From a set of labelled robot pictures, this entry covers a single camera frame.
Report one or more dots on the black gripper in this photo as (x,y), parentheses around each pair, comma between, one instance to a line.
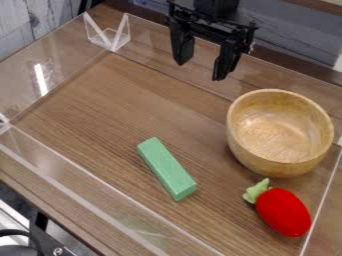
(222,17)

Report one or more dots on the green rectangular block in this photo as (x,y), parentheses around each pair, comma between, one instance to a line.
(168,169)

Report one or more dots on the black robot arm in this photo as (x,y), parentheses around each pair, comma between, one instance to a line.
(204,32)

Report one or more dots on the brown wooden bowl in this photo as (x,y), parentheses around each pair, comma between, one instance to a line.
(280,132)

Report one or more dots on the red plush strawberry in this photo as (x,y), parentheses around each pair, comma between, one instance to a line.
(280,208)

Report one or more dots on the clear acrylic corner bracket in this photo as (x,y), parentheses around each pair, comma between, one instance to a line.
(112,39)

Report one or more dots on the clear acrylic front wall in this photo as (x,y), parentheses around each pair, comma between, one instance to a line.
(105,217)

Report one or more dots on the black metal table bracket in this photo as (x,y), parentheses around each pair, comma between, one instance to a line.
(50,246)

